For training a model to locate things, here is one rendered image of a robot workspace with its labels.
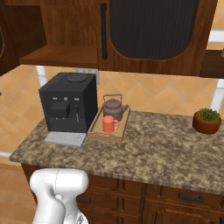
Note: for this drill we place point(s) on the green plant in brown pot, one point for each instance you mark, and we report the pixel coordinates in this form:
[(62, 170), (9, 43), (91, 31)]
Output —
[(206, 122)]

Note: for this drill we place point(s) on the black coffee machine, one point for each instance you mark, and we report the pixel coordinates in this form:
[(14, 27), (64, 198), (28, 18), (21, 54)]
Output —
[(70, 108)]

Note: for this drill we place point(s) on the orange mug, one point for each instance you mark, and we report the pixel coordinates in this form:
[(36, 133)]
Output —
[(108, 124)]

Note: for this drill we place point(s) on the cabinet door with dark panel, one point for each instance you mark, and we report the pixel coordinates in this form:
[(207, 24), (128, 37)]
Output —
[(151, 29), (17, 32)]

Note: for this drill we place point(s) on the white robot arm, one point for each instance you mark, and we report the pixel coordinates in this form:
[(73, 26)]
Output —
[(58, 189)]

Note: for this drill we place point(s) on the wooden tray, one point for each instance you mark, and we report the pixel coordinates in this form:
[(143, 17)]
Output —
[(116, 132)]

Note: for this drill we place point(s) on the wooden counter base cabinet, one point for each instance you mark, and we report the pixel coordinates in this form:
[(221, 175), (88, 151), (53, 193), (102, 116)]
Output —
[(131, 201)]

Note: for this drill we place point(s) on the grey-brown kettle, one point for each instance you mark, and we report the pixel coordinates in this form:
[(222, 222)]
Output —
[(113, 110)]

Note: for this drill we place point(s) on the open wooden wall cabinet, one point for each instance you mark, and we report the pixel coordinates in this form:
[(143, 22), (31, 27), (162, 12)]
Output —
[(64, 38)]

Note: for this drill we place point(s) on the grey wall socket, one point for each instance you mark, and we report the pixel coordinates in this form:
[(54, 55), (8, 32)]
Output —
[(93, 74)]

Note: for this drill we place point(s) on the wide wooden drawer front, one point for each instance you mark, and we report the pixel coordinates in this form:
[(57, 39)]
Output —
[(169, 197)]

